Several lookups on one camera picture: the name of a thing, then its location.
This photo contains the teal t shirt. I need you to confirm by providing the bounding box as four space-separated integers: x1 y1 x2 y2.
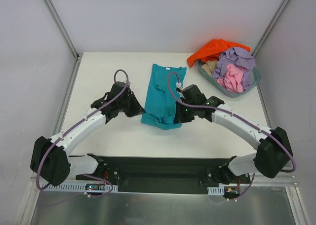
141 64 187 130

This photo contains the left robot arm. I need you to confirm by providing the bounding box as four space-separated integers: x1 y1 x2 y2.
30 81 146 186

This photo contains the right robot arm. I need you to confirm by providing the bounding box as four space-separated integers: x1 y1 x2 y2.
170 82 296 185

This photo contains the grey-blue plastic basket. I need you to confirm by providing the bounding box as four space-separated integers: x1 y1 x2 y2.
196 59 262 98

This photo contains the beige t shirt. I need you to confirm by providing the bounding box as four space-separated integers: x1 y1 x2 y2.
201 61 218 75

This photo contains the pink t shirt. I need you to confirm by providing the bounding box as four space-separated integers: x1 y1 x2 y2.
217 64 246 93

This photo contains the orange t shirt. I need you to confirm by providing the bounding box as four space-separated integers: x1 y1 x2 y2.
187 39 251 68

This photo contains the lilac t shirt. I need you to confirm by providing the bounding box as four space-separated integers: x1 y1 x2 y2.
212 47 256 89

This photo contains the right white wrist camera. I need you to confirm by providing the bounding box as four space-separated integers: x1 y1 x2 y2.
176 82 183 92

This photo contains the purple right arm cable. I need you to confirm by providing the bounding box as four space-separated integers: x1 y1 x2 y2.
167 72 297 198

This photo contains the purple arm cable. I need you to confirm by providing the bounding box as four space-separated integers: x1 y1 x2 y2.
167 72 297 198
36 69 131 198

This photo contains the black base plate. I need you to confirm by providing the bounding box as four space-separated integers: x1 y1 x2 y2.
69 154 257 193

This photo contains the left white cable duct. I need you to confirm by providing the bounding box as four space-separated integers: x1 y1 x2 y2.
44 182 119 193

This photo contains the white cable duct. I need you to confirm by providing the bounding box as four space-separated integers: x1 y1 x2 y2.
44 182 119 193
207 186 225 196

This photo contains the right white cable duct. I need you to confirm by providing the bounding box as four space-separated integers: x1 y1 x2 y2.
207 186 225 196

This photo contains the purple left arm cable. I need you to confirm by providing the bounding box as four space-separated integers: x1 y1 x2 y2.
36 69 131 198

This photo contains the left aluminium frame post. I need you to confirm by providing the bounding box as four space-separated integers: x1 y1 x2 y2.
43 0 80 60

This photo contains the aluminium frame post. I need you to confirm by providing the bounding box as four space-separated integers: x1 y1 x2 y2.
252 0 292 57
43 0 80 60

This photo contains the right aluminium frame post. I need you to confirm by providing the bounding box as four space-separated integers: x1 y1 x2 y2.
252 0 292 57

